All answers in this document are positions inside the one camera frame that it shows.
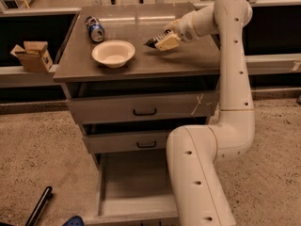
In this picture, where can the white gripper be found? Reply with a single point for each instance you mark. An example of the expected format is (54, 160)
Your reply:
(185, 32)

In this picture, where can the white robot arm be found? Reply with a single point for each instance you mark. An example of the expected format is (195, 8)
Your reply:
(191, 150)

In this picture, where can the grey drawer cabinet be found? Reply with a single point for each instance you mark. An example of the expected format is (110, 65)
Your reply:
(189, 68)

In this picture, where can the grey top drawer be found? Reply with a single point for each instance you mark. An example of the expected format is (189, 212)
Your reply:
(143, 107)

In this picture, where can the grey middle drawer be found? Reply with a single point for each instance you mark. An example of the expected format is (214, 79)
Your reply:
(125, 142)

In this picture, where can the grey open bottom drawer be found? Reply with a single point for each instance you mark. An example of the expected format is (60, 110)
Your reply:
(134, 189)

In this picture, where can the white paper bowl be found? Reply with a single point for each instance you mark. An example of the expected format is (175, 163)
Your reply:
(113, 53)

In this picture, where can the blue soda can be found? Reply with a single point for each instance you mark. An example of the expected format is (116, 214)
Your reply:
(94, 29)

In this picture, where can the small cardboard box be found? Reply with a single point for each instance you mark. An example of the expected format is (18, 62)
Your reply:
(34, 56)

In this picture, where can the black pole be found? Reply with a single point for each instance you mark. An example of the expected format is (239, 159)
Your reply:
(44, 198)

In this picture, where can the blue round object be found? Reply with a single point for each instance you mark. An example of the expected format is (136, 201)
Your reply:
(74, 221)

